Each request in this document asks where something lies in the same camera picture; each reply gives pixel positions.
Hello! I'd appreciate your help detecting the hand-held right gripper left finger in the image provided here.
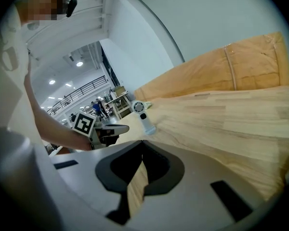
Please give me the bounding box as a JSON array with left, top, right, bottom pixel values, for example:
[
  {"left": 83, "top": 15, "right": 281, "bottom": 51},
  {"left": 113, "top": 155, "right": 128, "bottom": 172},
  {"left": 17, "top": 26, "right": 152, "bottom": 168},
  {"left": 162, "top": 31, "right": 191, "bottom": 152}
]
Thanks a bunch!
[{"left": 49, "top": 140, "right": 145, "bottom": 227}]

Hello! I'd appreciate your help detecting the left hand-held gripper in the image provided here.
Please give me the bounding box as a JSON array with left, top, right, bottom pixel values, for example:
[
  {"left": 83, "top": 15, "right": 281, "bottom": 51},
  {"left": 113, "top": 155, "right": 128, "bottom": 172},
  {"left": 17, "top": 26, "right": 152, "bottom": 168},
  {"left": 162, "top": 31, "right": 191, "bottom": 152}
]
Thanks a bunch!
[{"left": 71, "top": 113, "right": 131, "bottom": 150}]

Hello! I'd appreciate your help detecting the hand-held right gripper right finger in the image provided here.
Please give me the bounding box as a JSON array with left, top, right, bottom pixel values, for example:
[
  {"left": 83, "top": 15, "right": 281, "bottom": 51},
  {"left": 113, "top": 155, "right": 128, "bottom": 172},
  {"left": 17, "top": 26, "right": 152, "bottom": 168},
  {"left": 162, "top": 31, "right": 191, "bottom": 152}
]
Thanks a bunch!
[{"left": 129, "top": 140, "right": 268, "bottom": 231}]

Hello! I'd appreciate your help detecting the white handheld fan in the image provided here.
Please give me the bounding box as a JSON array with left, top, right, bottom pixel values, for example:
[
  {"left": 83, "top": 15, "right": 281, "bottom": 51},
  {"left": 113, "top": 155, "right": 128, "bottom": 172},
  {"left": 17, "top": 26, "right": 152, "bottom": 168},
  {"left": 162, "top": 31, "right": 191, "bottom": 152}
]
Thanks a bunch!
[{"left": 131, "top": 100, "right": 157, "bottom": 136}]

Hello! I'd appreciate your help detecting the person's left forearm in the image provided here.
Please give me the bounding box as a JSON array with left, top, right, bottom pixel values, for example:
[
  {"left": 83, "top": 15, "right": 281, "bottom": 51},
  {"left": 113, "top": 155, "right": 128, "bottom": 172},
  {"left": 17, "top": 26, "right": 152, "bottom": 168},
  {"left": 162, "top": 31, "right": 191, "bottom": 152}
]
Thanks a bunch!
[{"left": 24, "top": 73, "right": 92, "bottom": 152}]

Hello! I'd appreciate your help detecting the white side table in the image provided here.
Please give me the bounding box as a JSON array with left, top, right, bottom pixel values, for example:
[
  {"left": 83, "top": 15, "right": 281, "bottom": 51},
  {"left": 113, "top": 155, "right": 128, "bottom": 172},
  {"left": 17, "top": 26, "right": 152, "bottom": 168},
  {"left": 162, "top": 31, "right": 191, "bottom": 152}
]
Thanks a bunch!
[{"left": 105, "top": 91, "right": 132, "bottom": 119}]

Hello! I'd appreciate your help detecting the black metal railing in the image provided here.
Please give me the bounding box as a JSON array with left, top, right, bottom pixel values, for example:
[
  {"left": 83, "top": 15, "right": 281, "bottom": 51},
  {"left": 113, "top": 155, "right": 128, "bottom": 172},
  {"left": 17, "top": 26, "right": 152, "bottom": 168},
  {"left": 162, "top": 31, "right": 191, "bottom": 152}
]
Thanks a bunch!
[{"left": 47, "top": 75, "right": 107, "bottom": 116}]

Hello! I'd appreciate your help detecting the person's beige printed t-shirt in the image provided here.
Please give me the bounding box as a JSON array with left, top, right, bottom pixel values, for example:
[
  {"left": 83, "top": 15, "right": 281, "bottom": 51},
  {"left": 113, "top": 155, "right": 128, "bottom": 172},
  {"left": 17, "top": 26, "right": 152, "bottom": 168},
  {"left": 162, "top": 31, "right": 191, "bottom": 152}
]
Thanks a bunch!
[{"left": 0, "top": 3, "right": 51, "bottom": 158}]

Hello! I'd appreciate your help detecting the person's head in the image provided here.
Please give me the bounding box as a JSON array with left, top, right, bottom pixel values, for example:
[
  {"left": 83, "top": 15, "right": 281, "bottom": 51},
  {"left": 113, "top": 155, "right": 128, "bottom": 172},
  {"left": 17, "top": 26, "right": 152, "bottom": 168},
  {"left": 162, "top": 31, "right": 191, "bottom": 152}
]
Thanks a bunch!
[{"left": 19, "top": 0, "right": 67, "bottom": 31}]

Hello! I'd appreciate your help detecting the black head camera mount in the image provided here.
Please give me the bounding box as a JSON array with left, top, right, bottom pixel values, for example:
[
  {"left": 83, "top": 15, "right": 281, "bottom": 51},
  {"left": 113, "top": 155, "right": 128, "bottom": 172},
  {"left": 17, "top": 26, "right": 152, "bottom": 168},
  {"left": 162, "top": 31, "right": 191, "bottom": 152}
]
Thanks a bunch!
[{"left": 65, "top": 0, "right": 78, "bottom": 18}]

